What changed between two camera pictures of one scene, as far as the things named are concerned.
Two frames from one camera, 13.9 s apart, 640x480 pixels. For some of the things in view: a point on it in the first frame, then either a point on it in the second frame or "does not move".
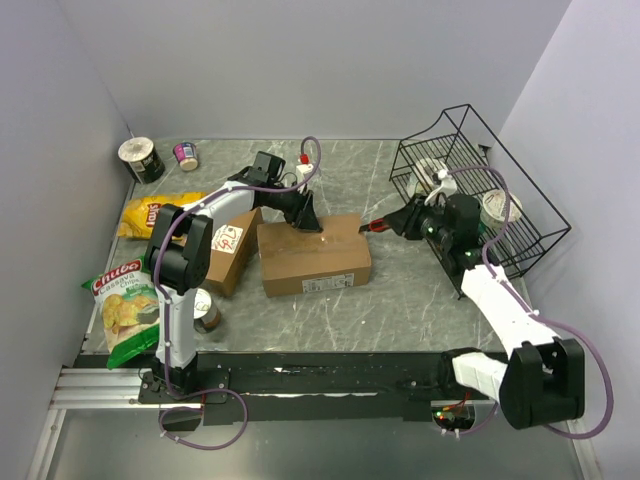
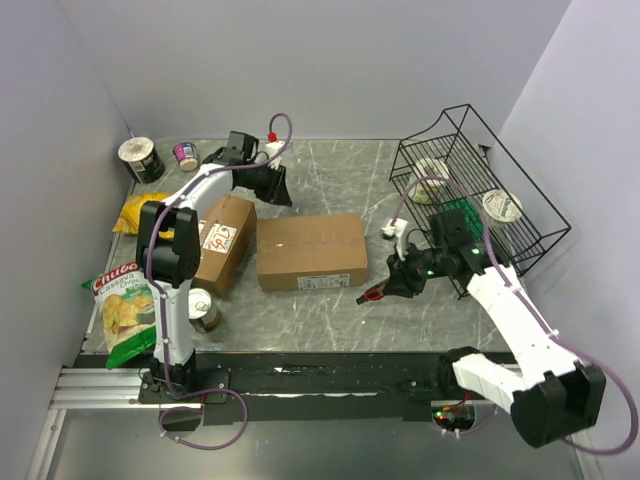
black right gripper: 400,220 → 401,281
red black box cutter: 377,225 → 373,294
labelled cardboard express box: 236,242 does not move
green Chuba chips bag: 129,309 does not move
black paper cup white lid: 141,160 does not move
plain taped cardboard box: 298,261 does not move
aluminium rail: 101,388 does not move
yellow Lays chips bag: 139,213 does not move
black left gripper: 302,214 → 277,192
